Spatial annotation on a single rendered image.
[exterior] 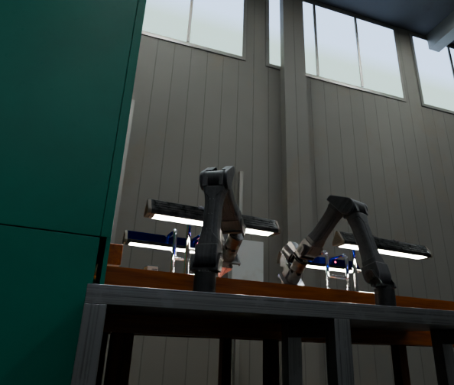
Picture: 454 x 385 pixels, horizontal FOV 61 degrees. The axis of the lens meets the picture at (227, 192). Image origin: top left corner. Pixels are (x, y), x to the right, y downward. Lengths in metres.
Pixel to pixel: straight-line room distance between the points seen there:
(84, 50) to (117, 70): 0.12
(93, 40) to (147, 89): 2.99
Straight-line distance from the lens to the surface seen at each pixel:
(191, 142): 4.22
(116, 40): 1.51
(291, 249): 1.64
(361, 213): 1.46
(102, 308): 0.85
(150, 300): 0.86
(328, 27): 6.13
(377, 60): 6.27
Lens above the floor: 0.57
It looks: 21 degrees up
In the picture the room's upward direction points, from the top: 2 degrees clockwise
